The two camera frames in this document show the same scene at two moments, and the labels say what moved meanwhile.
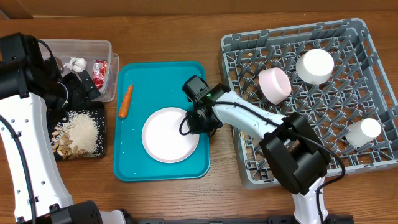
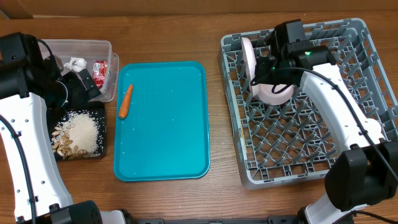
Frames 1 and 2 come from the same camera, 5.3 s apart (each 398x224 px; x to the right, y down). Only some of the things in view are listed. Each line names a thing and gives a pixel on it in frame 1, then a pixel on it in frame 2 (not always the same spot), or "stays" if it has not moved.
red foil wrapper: x=99 y=70 stays
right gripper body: x=201 y=123 -> x=275 y=73
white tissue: x=76 y=64 stays
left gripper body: x=76 y=93 stays
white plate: x=161 y=137 -> x=250 y=57
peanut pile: x=61 y=145 stays
